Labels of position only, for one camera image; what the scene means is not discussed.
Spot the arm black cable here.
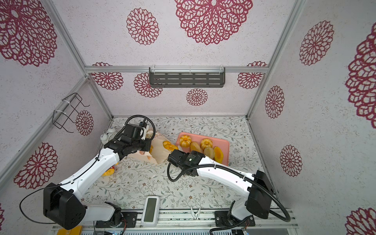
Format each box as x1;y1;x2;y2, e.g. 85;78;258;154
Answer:
166;163;291;235
19;114;156;225

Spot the white alarm clock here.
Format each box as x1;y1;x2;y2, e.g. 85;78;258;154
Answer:
100;128;117;145

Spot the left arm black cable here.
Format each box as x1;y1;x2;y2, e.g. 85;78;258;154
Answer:
19;114;156;225

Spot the long baguette fake bread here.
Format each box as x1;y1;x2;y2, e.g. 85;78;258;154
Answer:
190;142;203;153

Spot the white digital timer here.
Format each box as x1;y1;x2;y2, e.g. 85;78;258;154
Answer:
141;195;161;227

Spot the black wire wall rack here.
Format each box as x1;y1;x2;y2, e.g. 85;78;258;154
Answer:
52;93;90;133

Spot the printed paper bag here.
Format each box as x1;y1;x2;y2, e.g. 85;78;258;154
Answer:
128;132;173;164

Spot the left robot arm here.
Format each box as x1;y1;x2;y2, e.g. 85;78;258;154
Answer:
43;139;152;230

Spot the small yellow fake bread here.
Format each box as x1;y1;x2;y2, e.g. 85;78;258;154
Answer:
214;146;224;164

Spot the yellow block at front edge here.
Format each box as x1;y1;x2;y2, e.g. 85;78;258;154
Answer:
57;226;83;235

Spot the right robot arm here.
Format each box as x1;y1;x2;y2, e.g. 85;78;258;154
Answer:
167;150;274;220

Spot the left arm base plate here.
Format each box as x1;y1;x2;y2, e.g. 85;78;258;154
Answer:
95;211;138;229

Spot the dark grey wall shelf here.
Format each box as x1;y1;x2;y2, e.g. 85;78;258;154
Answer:
148;67;226;88

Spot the golden bundt cake fake bread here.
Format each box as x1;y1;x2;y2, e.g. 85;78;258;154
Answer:
200;138;213;150

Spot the pink plastic tray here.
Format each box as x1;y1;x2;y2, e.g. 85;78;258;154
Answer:
175;132;230;166

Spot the white plastic clip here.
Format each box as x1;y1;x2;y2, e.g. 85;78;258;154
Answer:
191;207;201;220

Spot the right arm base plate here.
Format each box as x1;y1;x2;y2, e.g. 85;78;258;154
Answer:
214;211;255;227

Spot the yellow orange striped fake bread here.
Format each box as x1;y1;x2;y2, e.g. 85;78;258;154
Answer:
163;141;179;152

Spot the yellow plush toy red dress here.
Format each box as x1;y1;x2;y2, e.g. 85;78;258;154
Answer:
102;165;117;177

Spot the small round fake bread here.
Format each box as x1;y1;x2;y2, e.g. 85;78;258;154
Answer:
203;147;215;160

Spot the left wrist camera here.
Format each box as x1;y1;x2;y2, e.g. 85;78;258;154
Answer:
120;118;148;144

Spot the striped ring doughnut fake bread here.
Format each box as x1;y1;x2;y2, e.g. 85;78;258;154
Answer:
179;135;192;148

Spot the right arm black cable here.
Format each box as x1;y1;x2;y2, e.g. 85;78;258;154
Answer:
166;163;291;235

